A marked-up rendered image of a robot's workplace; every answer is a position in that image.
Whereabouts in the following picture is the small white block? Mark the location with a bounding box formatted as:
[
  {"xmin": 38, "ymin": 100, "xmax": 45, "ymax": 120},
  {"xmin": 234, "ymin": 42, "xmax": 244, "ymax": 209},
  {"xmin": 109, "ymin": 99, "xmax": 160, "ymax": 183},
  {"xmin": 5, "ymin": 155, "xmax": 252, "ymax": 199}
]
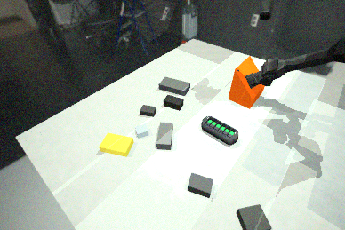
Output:
[{"xmin": 135, "ymin": 124, "xmax": 149, "ymax": 139}]

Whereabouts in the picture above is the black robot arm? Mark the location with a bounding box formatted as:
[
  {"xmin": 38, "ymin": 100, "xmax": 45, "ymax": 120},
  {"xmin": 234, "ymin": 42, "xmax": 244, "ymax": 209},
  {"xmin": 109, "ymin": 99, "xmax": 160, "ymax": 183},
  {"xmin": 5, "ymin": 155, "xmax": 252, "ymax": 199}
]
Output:
[{"xmin": 245, "ymin": 38, "xmax": 345, "ymax": 89}]

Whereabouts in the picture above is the yellow flat box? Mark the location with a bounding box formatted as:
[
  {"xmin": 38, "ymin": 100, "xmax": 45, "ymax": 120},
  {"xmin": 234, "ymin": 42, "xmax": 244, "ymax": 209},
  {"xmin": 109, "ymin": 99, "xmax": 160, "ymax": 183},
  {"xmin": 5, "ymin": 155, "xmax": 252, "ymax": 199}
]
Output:
[{"xmin": 99, "ymin": 133, "xmax": 134, "ymax": 157}]

